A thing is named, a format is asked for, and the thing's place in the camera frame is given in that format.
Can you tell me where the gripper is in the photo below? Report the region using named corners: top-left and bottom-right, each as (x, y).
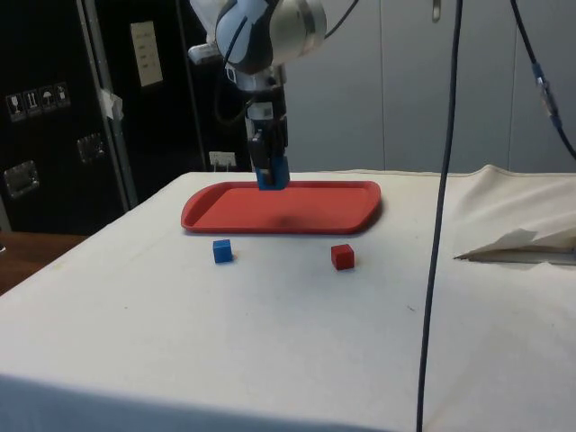
top-left (245, 87), bottom-right (289, 186)

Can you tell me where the large blue cube block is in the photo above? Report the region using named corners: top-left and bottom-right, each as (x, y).
top-left (256, 155), bottom-right (290, 193)

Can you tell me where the red tray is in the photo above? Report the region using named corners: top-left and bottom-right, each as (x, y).
top-left (180, 180), bottom-right (383, 236)

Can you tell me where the small blue cube block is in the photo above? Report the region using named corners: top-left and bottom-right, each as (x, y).
top-left (211, 238), bottom-right (234, 265)

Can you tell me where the small red cube block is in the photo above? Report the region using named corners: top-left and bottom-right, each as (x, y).
top-left (330, 244), bottom-right (356, 271)

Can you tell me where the black cabinet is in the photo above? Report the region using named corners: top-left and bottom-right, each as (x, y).
top-left (0, 0), bottom-right (253, 236)

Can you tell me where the white wall socket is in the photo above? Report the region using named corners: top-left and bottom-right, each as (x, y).
top-left (208, 151), bottom-right (238, 173)

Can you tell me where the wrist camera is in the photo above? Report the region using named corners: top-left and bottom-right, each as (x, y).
top-left (187, 42), bottom-right (222, 65)

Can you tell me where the black cable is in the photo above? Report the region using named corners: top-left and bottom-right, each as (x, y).
top-left (416, 0), bottom-right (464, 432)
top-left (508, 0), bottom-right (576, 161)
top-left (324, 0), bottom-right (361, 38)

